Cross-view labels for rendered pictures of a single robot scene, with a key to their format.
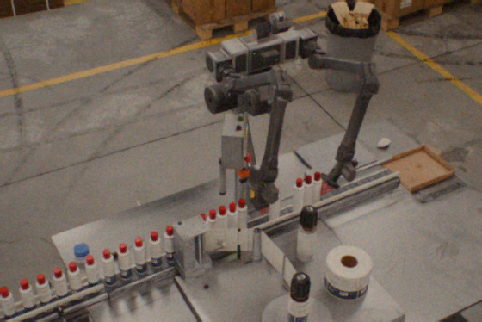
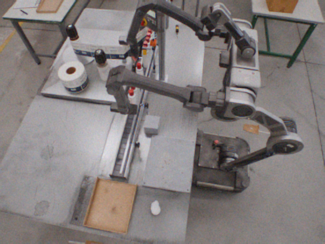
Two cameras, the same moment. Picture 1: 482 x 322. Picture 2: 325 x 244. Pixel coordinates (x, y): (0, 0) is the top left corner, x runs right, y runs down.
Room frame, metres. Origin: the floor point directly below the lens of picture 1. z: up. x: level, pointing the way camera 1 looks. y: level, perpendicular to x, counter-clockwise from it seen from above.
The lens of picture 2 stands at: (3.53, -0.96, 2.30)
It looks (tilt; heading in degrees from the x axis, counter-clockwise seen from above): 59 degrees down; 131
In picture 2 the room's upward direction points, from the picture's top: 2 degrees counter-clockwise
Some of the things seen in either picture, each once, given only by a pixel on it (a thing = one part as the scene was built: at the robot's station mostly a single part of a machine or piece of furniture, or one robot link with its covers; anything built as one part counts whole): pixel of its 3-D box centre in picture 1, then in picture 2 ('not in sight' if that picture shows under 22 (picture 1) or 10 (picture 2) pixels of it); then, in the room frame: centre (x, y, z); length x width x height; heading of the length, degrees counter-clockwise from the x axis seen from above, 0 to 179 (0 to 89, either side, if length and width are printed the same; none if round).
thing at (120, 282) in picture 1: (261, 226); (143, 78); (2.61, -0.08, 0.86); 1.65 x 0.08 x 0.04; 120
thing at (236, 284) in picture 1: (287, 298); (96, 61); (2.16, -0.19, 0.86); 0.80 x 0.67 x 0.05; 120
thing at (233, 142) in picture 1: (234, 141); (154, 14); (2.63, 0.06, 1.38); 0.17 x 0.10 x 0.19; 175
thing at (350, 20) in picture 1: (354, 25); not in sight; (5.34, -0.85, 0.50); 0.42 x 0.41 x 0.28; 119
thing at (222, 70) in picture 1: (226, 73); (221, 30); (3.09, 0.11, 1.45); 0.09 x 0.08 x 0.12; 119
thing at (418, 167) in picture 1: (417, 167); (111, 204); (3.11, -0.94, 0.85); 0.30 x 0.26 x 0.04; 120
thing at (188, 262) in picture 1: (191, 247); not in sight; (2.32, 0.24, 1.01); 0.14 x 0.13 x 0.26; 120
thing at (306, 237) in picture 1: (307, 232); (103, 66); (2.41, -0.28, 1.03); 0.09 x 0.09 x 0.30
